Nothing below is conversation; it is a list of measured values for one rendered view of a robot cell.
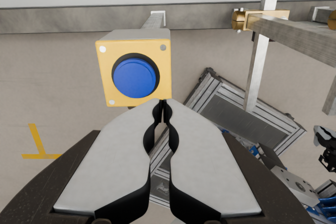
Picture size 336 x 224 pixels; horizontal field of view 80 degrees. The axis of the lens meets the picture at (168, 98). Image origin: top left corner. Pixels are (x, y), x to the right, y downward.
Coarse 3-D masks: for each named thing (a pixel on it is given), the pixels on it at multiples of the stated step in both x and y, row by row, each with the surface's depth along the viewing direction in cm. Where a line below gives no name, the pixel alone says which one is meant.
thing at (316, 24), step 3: (297, 21) 66; (300, 21) 66; (303, 21) 65; (306, 21) 65; (309, 21) 65; (309, 24) 60; (312, 24) 60; (315, 24) 59; (318, 24) 59; (321, 24) 59; (324, 24) 59
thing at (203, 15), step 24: (288, 0) 65; (312, 0) 64; (0, 24) 67; (24, 24) 67; (48, 24) 67; (72, 24) 67; (96, 24) 67; (120, 24) 67; (168, 24) 67; (192, 24) 67; (216, 24) 67
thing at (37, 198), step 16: (80, 144) 8; (64, 160) 8; (80, 160) 8; (48, 176) 7; (64, 176) 7; (32, 192) 6; (48, 192) 6; (16, 208) 6; (32, 208) 6; (48, 208) 6
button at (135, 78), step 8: (120, 64) 19; (128, 64) 18; (136, 64) 18; (144, 64) 19; (120, 72) 19; (128, 72) 19; (136, 72) 19; (144, 72) 19; (152, 72) 19; (120, 80) 19; (128, 80) 19; (136, 80) 19; (144, 80) 19; (152, 80) 19; (120, 88) 19; (128, 88) 19; (136, 88) 19; (144, 88) 19; (152, 88) 20; (128, 96) 20; (136, 96) 20
